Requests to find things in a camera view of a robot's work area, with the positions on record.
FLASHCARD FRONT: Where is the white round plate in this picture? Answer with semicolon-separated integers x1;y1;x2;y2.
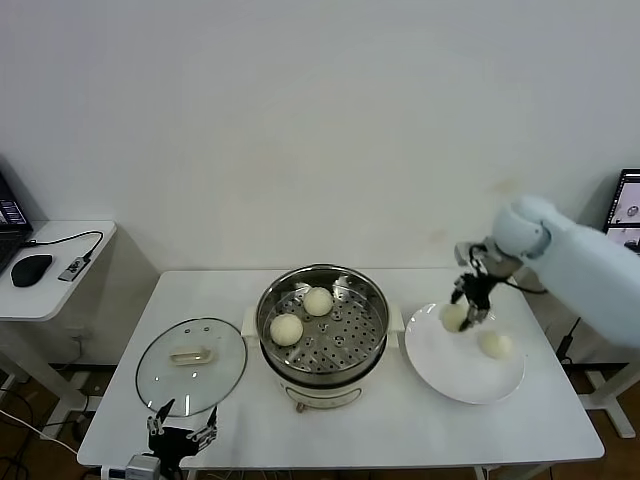
404;302;528;406

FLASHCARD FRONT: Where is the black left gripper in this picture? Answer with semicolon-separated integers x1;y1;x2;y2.
145;397;220;459

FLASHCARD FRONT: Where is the grey laptop showing camera views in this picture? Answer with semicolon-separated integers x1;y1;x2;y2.
604;168;640;247

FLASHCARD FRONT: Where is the grey usb hub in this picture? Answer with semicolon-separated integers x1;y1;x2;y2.
58;253;85;282

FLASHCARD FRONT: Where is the cream electric cooking pot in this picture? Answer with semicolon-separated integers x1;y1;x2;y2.
259;344;389;416

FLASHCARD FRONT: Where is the white steamed baozi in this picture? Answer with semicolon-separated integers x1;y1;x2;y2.
477;332;514;360
437;303;471;334
270;314;304;347
303;287;334;317

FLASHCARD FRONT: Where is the white floor cable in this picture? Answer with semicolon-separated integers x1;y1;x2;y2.
0;407;81;455

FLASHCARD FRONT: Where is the black laptop with dark screen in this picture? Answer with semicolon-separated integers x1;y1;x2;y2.
0;167;35;279

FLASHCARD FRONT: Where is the white side table with mouse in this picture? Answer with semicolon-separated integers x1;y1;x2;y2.
0;219;162;426

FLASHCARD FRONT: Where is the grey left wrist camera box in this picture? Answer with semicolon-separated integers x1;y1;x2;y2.
124;453;162;479

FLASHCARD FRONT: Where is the black computer mouse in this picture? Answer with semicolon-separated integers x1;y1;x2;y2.
11;253;54;288

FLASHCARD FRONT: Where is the black laptop power cable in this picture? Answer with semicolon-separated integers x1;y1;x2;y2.
558;319;582;366

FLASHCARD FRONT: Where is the white side table with sticker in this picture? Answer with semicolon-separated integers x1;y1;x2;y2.
519;279;640;441

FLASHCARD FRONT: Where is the perforated steel steamer basket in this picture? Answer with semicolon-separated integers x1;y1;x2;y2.
241;264;405;384

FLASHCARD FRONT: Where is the round glass pot lid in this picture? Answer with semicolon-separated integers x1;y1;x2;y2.
135;317;249;416

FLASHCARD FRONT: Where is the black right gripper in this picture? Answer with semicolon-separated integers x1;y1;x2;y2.
450;272;499;332

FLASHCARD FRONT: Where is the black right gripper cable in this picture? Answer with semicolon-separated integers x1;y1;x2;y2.
509;278;547;295

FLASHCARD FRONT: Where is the black usb hub cable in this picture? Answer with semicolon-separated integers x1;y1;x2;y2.
22;230;106;264

